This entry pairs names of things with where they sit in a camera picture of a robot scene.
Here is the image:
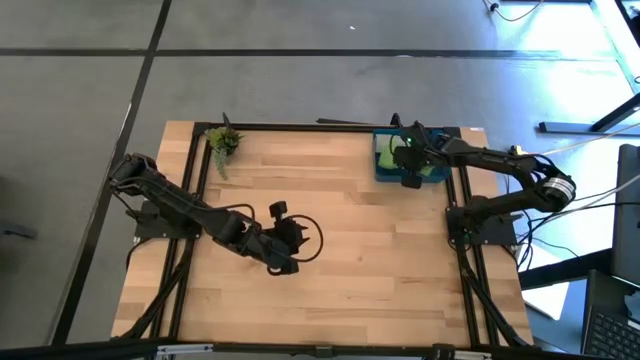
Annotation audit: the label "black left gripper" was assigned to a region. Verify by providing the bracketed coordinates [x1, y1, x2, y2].
[273, 217, 311, 256]

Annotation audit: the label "green microfiber towel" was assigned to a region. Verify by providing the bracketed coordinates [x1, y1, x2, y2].
[377, 135, 437, 177]

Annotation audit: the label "blue basket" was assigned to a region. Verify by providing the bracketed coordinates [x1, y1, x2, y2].
[372, 128, 453, 184]

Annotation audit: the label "green artificial potted plant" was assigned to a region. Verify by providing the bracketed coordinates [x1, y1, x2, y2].
[206, 124, 245, 181]

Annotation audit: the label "black desk leg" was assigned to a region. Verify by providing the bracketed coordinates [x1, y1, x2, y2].
[538, 92, 640, 136]

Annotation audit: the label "black slanted desk bar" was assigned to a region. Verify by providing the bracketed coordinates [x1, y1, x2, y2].
[518, 248, 615, 291]

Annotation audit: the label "white board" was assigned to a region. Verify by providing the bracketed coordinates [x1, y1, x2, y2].
[519, 243, 572, 321]

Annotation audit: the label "black monitor panel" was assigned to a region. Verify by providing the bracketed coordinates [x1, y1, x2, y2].
[610, 143, 640, 289]

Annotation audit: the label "black overhead rig bar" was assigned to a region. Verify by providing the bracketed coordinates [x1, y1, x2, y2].
[0, 338, 640, 360]

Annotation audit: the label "black laptop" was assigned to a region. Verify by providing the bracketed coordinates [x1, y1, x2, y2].
[581, 269, 640, 360]

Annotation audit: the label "black aluminium table frame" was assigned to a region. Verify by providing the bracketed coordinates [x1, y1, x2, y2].
[112, 112, 534, 350]

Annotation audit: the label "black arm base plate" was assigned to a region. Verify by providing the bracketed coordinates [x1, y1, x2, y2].
[446, 205, 517, 246]
[134, 199, 206, 240]

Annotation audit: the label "pale power cable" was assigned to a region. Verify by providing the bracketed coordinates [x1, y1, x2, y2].
[522, 121, 640, 159]

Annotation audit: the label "black floor cable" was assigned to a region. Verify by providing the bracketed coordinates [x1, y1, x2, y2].
[481, 0, 545, 23]

